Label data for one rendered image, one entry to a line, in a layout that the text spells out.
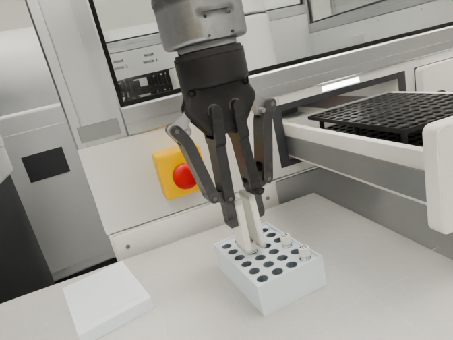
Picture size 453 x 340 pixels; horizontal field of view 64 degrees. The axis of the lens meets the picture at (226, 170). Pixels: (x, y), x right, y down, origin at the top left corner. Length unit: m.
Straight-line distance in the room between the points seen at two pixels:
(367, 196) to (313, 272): 0.39
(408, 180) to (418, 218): 0.47
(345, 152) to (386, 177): 0.08
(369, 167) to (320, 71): 0.26
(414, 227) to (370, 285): 0.48
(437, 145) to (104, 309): 0.40
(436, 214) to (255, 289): 0.19
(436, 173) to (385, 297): 0.14
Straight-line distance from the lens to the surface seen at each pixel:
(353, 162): 0.51
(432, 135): 0.38
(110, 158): 0.59
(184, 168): 0.54
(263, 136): 0.42
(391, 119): 0.55
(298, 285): 0.42
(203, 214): 0.64
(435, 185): 0.40
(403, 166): 0.44
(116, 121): 0.58
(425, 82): 0.83
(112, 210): 0.61
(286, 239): 0.45
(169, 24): 0.37
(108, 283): 0.54
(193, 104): 0.38
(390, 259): 0.49
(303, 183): 0.70
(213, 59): 0.37
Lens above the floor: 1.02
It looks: 17 degrees down
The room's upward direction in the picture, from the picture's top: 13 degrees counter-clockwise
